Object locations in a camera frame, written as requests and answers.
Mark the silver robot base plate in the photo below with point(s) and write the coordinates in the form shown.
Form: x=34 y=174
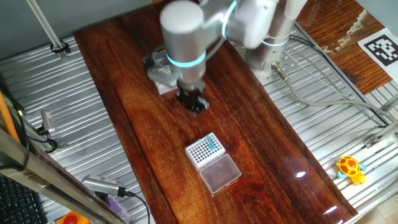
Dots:
x=289 y=62

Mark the purple pipette tip box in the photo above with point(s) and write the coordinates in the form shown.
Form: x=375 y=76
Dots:
x=119 y=208

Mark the silver depth camera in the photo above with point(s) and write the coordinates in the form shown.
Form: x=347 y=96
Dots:
x=102 y=185

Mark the yellow orange toy turtle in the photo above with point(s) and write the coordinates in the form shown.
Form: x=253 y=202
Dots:
x=349 y=168

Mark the orange box red button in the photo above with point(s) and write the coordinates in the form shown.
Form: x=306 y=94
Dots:
x=71 y=218

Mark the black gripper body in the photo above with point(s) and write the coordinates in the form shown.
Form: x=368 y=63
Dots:
x=190 y=95

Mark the steel frame beam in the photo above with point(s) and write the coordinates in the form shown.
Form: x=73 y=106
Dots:
x=46 y=177

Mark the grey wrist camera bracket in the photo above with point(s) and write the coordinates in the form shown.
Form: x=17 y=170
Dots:
x=161 y=77

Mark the black pole clamp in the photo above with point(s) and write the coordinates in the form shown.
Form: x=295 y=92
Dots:
x=60 y=49

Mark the aluminium profile bracket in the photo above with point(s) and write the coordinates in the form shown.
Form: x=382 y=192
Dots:
x=382 y=133

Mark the worn brown wooden board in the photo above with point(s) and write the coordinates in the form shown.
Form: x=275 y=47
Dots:
x=357 y=68

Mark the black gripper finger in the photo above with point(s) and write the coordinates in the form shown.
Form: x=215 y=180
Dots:
x=202 y=106
x=192 y=109

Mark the small silver mounted camera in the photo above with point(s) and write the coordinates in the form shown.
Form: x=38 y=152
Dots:
x=47 y=121

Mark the aluminium pole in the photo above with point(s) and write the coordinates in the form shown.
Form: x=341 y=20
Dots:
x=46 y=28

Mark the orange tube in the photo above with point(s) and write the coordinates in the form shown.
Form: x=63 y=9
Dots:
x=7 y=121

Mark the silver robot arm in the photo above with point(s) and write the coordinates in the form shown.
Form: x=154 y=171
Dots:
x=183 y=31

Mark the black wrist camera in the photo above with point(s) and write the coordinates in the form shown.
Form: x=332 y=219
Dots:
x=149 y=61

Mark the white pipette tip holder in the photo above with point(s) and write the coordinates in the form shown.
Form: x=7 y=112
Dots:
x=164 y=90
x=217 y=174

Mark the white fiducial tag paper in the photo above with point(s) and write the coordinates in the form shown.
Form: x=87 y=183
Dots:
x=382 y=49

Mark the black keyboard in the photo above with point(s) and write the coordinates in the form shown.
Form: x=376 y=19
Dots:
x=18 y=202

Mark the large brown wooden board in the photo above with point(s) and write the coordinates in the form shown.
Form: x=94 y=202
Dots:
x=174 y=140

